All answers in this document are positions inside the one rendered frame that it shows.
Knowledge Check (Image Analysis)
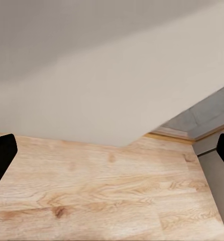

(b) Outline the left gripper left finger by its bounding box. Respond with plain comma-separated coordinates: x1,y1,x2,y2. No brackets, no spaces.
0,134,18,180

